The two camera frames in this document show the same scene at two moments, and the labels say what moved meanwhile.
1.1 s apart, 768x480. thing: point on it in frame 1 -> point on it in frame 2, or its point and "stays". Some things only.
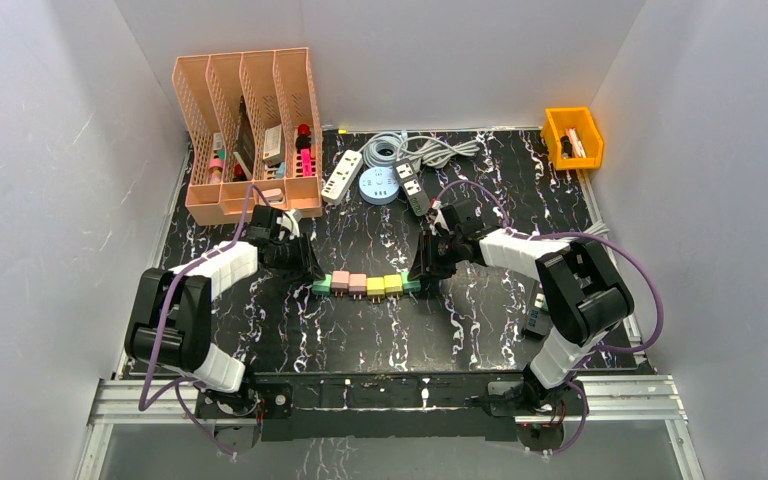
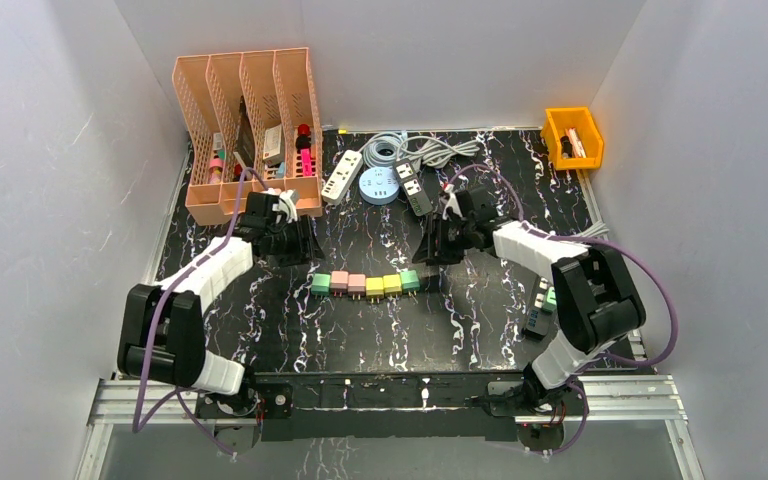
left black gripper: x=297 y=251 -> x=303 y=240
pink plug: x=340 y=279 stays
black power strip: x=412 y=186 stays
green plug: x=322 y=287 stays
